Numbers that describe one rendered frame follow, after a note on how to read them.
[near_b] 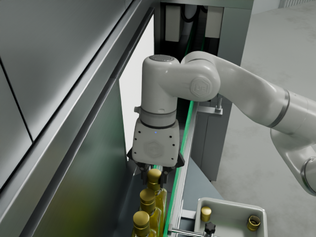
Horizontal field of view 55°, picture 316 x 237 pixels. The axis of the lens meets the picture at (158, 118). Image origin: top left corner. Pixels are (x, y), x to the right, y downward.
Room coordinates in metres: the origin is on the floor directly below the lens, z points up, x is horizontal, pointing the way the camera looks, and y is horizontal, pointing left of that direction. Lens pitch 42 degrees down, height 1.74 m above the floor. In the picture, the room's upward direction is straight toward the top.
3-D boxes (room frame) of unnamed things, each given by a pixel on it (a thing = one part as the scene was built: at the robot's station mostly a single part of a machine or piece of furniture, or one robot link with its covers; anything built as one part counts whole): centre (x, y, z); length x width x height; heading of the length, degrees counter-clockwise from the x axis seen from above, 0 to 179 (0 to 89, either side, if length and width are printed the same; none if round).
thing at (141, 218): (0.33, 0.03, 1.14); 0.04 x 0.04 x 0.04
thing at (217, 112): (1.03, -0.24, 0.90); 0.17 x 0.05 x 0.23; 78
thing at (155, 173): (0.44, 0.01, 1.14); 0.04 x 0.04 x 0.04
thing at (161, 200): (0.44, 0.01, 0.99); 0.06 x 0.06 x 0.21; 78
